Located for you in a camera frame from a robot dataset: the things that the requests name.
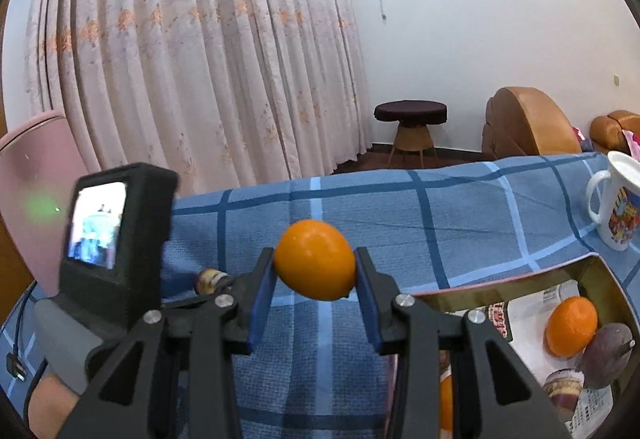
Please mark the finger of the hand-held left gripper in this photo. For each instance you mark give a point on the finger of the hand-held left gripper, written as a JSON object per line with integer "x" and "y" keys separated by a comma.
{"x": 180, "y": 303}

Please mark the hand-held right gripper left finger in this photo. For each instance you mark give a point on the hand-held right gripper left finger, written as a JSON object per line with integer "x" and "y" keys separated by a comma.
{"x": 262, "y": 306}

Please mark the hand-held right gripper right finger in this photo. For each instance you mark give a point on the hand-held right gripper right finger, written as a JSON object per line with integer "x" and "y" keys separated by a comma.
{"x": 367, "y": 306}

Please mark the orange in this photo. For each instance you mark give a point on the orange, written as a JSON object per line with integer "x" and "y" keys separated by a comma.
{"x": 570, "y": 326}
{"x": 446, "y": 399}
{"x": 315, "y": 259}

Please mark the gold-lined cardboard box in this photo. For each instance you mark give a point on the gold-lined cardboard box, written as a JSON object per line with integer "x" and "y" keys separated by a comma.
{"x": 595, "y": 279}

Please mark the dark purple mangosteen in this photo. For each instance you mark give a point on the dark purple mangosteen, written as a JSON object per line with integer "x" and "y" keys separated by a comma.
{"x": 607, "y": 354}

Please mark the person's left forearm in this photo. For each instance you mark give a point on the person's left forearm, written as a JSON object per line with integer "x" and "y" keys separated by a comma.
{"x": 50, "y": 406}

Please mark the pink padded headboard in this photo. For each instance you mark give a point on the pink padded headboard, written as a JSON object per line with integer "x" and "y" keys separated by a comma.
{"x": 35, "y": 179}

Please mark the blue plaid bedsheet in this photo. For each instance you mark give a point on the blue plaid bedsheet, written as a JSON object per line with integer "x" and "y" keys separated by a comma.
{"x": 450, "y": 219}

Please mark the printed paper sheet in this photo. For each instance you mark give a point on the printed paper sheet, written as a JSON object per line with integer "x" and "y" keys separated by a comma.
{"x": 525, "y": 334}

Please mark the pink floral curtain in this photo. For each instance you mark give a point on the pink floral curtain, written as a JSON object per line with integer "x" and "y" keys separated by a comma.
{"x": 200, "y": 59}

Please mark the round dark stool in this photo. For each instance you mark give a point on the round dark stool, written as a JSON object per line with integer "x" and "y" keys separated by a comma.
{"x": 411, "y": 111}

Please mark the brown leather armchair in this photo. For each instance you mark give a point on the brown leather armchair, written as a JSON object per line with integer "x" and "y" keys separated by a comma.
{"x": 525, "y": 119}

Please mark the white printed mug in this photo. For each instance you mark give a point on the white printed mug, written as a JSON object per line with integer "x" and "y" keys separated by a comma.
{"x": 620, "y": 214}

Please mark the pink cloth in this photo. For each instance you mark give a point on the pink cloth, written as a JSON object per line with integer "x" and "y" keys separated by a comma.
{"x": 632, "y": 144}
{"x": 578, "y": 134}

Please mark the white cup lid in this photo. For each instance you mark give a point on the white cup lid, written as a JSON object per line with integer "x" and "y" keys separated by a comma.
{"x": 625, "y": 164}

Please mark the brown leather sofa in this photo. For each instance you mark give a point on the brown leather sofa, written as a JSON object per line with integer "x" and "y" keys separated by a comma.
{"x": 612, "y": 126}

